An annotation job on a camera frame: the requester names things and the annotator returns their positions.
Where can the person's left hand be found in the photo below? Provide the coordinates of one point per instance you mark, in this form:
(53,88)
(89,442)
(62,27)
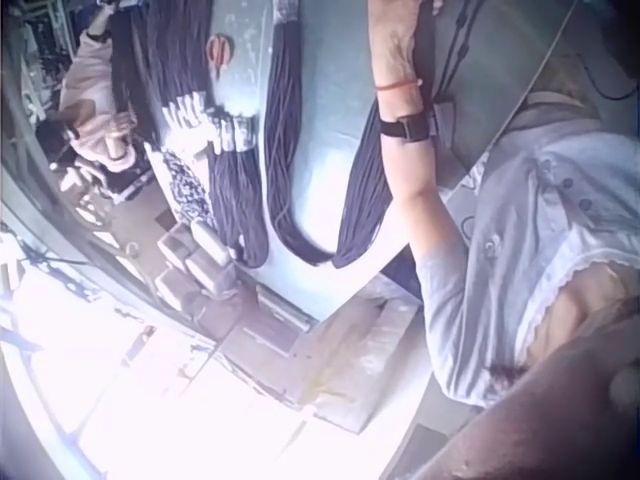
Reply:
(395,45)

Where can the black wrist band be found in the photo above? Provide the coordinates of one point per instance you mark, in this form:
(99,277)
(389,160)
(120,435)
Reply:
(405,127)

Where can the small grey box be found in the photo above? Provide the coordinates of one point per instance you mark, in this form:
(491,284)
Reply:
(445,120)

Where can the pale wooden plank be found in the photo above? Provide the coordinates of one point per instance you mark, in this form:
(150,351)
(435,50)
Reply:
(350,345)

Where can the cluttered background shelf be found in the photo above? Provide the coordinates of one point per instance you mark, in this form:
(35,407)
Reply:
(42,55)

